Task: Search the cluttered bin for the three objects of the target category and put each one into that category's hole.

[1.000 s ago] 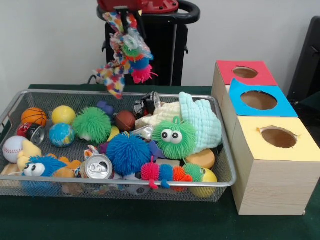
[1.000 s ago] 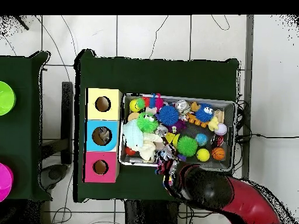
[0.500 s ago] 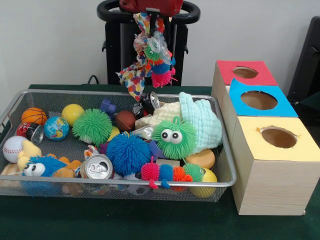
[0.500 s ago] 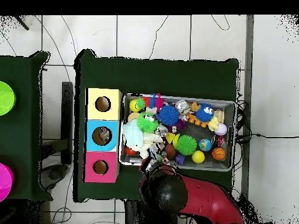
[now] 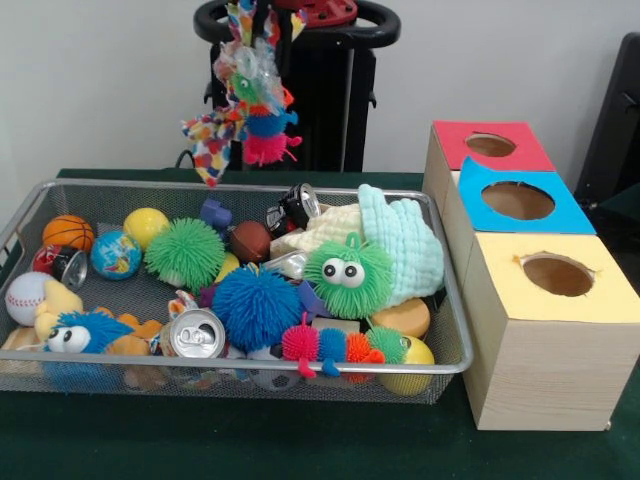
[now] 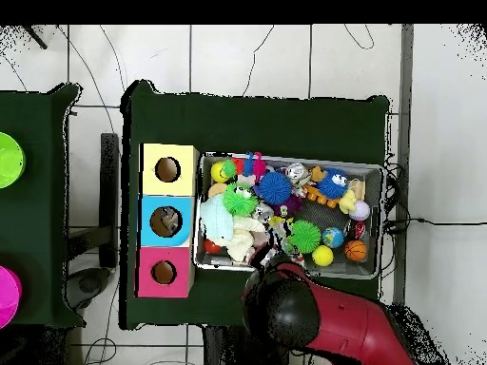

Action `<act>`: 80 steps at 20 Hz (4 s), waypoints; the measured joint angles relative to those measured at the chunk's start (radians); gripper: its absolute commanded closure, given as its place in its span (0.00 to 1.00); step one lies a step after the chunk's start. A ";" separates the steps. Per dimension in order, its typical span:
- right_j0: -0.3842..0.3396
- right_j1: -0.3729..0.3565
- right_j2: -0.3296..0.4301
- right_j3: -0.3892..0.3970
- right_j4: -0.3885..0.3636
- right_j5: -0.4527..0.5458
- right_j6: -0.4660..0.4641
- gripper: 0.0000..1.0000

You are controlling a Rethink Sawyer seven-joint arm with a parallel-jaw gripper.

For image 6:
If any green spiky rubber ball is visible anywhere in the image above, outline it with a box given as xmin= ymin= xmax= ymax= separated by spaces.
xmin=222 ymin=182 xmax=260 ymax=218

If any mint green cloth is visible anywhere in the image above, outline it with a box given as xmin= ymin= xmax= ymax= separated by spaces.
xmin=200 ymin=195 xmax=235 ymax=244

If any cream knit cloth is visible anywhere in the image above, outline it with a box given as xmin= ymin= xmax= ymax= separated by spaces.
xmin=225 ymin=216 xmax=269 ymax=263

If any wooden three-hole box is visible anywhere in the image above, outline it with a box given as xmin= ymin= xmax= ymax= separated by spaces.
xmin=134 ymin=142 xmax=201 ymax=298

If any shallow silver mesh bin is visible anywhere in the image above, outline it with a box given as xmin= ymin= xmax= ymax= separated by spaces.
xmin=192 ymin=151 xmax=387 ymax=281

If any blue spiky rubber ball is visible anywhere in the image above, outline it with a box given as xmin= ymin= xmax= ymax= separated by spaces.
xmin=257 ymin=171 xmax=293 ymax=206

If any rainbow spiky caterpillar toy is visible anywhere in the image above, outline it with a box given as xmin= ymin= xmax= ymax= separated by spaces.
xmin=223 ymin=151 xmax=268 ymax=183

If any yellow smiley ball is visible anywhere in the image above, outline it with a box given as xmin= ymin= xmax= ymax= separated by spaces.
xmin=209 ymin=162 xmax=230 ymax=184

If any silver-top drink can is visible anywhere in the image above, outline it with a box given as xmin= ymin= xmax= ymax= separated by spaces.
xmin=285 ymin=162 xmax=311 ymax=185

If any green spiky ball with eyes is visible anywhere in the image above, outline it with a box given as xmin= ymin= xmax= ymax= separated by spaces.
xmin=287 ymin=220 xmax=322 ymax=255

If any dark green table cloth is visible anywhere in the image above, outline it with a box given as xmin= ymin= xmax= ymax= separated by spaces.
xmin=0 ymin=82 xmax=87 ymax=329
xmin=119 ymin=79 xmax=391 ymax=331

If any white baseball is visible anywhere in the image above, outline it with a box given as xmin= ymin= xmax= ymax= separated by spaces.
xmin=348 ymin=200 xmax=371 ymax=222

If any black upright panel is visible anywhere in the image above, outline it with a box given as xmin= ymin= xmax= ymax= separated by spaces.
xmin=98 ymin=132 xmax=121 ymax=269

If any green plastic bowl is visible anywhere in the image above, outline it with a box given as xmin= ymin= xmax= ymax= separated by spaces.
xmin=0 ymin=131 xmax=27 ymax=190

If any pink plastic bowl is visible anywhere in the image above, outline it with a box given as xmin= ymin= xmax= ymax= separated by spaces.
xmin=0 ymin=264 xmax=23 ymax=329

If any dark slanted rod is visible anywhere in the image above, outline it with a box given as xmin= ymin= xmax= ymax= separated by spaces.
xmin=22 ymin=25 xmax=49 ymax=51

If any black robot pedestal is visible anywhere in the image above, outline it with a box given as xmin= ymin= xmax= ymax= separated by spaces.
xmin=203 ymin=325 xmax=252 ymax=365

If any black power cable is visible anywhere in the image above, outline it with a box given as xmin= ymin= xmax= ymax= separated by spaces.
xmin=381 ymin=216 xmax=487 ymax=234

